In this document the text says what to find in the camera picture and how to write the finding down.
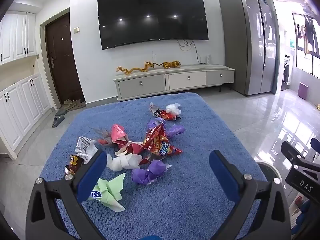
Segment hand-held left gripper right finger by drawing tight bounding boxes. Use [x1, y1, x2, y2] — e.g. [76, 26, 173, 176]
[209, 150, 292, 240]

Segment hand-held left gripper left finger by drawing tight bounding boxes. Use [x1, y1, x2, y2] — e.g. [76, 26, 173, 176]
[25, 149, 108, 240]

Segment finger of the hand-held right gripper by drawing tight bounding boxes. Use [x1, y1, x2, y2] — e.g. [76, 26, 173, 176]
[310, 137, 320, 155]
[280, 141, 320, 173]

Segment dark brown snack packet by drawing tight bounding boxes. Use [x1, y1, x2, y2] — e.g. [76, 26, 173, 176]
[64, 154, 84, 175]

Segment green paper packet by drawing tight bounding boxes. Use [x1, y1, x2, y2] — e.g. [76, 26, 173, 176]
[86, 172, 126, 212]

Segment white round bin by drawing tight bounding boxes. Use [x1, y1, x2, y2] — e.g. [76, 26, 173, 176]
[254, 161, 288, 193]

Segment white printed paper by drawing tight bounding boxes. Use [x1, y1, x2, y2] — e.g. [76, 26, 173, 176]
[76, 136, 99, 164]

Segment white tissue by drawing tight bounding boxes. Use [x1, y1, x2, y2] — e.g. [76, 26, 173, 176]
[106, 153, 143, 172]

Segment pink and white wrapper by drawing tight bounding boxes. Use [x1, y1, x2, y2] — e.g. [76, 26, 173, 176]
[114, 141, 144, 157]

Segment purple wrapper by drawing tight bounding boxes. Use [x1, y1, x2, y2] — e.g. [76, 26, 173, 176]
[131, 159, 173, 185]

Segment purple plastic bag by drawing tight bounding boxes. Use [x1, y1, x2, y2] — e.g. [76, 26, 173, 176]
[147, 119, 186, 138]

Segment large red snack bag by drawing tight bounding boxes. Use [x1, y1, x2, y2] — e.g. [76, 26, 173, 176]
[142, 124, 183, 158]

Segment blue fluffy blanket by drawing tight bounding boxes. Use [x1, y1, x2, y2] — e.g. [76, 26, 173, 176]
[40, 92, 265, 240]

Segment brown feathery wrapper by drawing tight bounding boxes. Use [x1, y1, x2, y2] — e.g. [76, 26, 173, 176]
[91, 128, 115, 147]

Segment brown shoes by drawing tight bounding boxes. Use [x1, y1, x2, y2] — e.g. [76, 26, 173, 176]
[64, 99, 82, 110]

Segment white washing machine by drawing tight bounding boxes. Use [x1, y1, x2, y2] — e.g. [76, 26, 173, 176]
[280, 54, 292, 91]

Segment balcony window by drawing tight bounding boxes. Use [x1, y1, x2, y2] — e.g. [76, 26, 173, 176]
[291, 12, 320, 75]

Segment white plastic bag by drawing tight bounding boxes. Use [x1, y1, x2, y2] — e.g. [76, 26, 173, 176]
[165, 103, 182, 117]

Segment small red snack wrapper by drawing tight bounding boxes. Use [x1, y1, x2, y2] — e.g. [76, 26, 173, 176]
[149, 102, 183, 122]

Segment grey and white television stand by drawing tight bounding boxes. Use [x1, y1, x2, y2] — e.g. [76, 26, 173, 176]
[113, 65, 235, 102]

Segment hanging clothes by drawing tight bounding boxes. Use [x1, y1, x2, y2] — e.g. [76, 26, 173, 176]
[296, 17, 320, 55]

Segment golden dragon figurine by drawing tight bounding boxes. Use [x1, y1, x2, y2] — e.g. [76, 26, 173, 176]
[116, 61, 162, 75]

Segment dark brown entrance door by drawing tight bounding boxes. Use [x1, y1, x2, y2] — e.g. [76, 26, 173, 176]
[45, 14, 85, 105]

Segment grey double-door refrigerator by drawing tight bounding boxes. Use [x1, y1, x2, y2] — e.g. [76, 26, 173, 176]
[219, 0, 280, 97]

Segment golden tiger figurine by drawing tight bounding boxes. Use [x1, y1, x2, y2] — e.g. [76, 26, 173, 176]
[161, 60, 181, 69]

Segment black cable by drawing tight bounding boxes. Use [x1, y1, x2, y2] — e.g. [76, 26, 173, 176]
[192, 40, 208, 64]

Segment white wall cabinets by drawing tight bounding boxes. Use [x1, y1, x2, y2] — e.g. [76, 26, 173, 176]
[0, 11, 37, 65]

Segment black wall television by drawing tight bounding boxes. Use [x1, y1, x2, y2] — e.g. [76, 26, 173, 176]
[97, 0, 209, 50]

